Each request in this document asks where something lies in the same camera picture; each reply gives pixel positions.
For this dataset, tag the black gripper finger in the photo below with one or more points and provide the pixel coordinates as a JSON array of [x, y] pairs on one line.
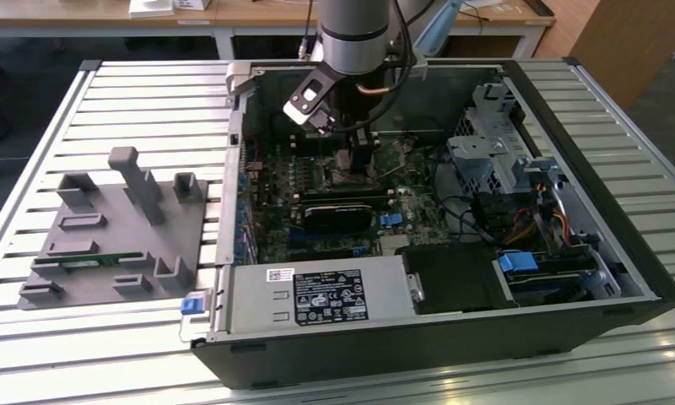
[[363, 158]]

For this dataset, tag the silver CPU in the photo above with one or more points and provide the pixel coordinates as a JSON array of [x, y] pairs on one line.
[[345, 161]]

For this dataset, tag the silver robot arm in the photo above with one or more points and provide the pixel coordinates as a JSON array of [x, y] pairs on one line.
[[351, 38]]

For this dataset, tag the CPU socket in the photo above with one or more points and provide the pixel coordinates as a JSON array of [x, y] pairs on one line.
[[338, 182]]

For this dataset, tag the green motherboard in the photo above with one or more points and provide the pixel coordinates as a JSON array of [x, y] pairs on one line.
[[422, 202]]

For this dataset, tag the black graphics card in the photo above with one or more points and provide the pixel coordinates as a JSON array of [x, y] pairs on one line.
[[338, 219]]

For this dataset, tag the blue motherboard connector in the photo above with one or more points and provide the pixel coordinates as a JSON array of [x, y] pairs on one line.
[[390, 220]]

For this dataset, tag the small silver heat sink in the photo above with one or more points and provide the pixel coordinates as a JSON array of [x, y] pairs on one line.
[[394, 244]]

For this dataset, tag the grey metal disk bay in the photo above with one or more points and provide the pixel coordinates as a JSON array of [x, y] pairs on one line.
[[484, 169]]

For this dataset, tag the pale blue teach pendant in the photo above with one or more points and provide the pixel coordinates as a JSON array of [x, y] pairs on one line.
[[436, 29]]

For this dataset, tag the black plastic shroud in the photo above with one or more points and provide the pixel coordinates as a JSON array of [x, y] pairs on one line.
[[456, 278]]

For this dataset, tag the blue disk carrier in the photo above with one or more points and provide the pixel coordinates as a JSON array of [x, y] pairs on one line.
[[518, 262]]

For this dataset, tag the silver power supply unit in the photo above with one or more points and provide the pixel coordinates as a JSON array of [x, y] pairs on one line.
[[254, 295]]

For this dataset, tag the white box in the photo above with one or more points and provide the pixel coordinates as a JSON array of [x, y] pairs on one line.
[[153, 8]]

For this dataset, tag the grey parts rack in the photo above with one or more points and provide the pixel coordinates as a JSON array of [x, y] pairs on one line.
[[118, 228]]

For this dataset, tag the blue case latch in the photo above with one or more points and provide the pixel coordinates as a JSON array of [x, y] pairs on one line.
[[191, 306]]

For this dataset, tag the black open PC case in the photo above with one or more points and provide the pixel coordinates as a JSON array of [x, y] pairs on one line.
[[371, 358]]

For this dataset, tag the wooden desk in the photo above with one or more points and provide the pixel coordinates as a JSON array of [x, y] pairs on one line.
[[90, 19]]

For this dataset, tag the green RAM stick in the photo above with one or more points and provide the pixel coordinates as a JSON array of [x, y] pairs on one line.
[[110, 258]]

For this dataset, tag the wooden cabinet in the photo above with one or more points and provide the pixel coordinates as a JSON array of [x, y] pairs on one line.
[[625, 42]]

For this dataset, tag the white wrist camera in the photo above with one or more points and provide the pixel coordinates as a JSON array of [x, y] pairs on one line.
[[306, 101]]

